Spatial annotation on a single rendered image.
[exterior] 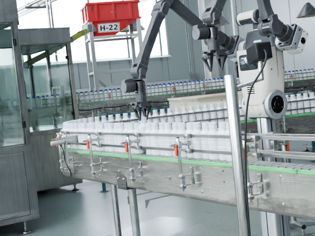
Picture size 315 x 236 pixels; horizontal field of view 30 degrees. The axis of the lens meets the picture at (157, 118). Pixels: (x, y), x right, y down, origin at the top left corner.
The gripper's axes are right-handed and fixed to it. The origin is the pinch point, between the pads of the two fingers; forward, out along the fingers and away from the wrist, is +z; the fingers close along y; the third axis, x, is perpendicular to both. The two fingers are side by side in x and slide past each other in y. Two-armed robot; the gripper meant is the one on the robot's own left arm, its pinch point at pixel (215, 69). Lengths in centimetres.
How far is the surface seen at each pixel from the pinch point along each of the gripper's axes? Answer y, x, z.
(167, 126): -17.3, 19.9, 25.0
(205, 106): 112, 161, 26
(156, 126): -16.6, 31.2, 25.2
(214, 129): -16.6, -16.0, 26.3
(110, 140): -19, 78, 33
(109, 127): -18, 79, 26
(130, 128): -18, 56, 26
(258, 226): 174, 182, 141
